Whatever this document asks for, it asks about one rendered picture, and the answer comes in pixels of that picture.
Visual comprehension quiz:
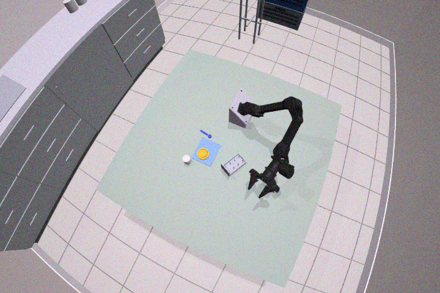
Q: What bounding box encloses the light blue square mat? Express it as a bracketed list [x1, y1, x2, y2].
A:
[191, 137, 221, 167]

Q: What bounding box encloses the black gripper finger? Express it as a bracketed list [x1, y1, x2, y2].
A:
[259, 185, 274, 198]
[248, 174, 258, 190]

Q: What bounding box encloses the yellow plate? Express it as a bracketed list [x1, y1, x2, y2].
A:
[197, 148, 209, 159]

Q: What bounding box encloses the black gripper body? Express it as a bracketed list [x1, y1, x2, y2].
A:
[249, 166, 279, 192]

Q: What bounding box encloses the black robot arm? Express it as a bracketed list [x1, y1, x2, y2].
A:
[238, 96, 304, 179]

